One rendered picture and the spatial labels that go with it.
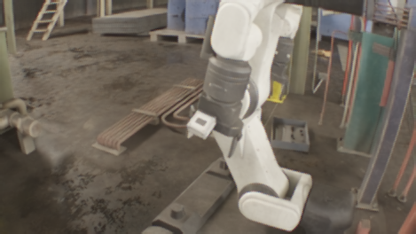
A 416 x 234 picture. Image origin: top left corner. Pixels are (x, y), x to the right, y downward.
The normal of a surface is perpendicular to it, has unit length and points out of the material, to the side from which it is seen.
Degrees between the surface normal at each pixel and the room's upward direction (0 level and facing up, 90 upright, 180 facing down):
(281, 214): 90
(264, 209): 90
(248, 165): 90
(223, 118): 90
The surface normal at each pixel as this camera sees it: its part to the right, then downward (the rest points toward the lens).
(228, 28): -0.47, 0.35
